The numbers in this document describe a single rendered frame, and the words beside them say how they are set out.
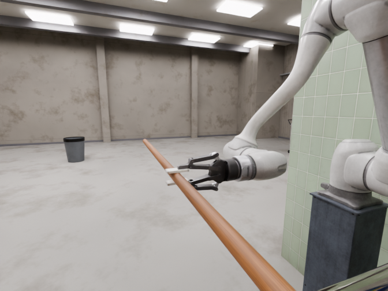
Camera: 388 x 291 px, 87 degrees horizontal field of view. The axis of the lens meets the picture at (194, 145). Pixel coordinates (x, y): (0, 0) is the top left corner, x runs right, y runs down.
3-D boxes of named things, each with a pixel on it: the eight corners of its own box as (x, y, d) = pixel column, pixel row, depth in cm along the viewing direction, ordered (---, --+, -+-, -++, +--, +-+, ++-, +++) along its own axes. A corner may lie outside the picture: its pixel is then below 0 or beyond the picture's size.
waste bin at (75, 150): (63, 163, 535) (60, 139, 524) (67, 159, 584) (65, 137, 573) (85, 161, 554) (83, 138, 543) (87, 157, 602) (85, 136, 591)
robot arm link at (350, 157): (346, 179, 102) (352, 135, 98) (388, 193, 85) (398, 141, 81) (320, 182, 98) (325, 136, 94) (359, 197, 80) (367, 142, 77)
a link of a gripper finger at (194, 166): (221, 171, 66) (222, 167, 66) (189, 169, 62) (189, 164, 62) (215, 168, 70) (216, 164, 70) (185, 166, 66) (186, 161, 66)
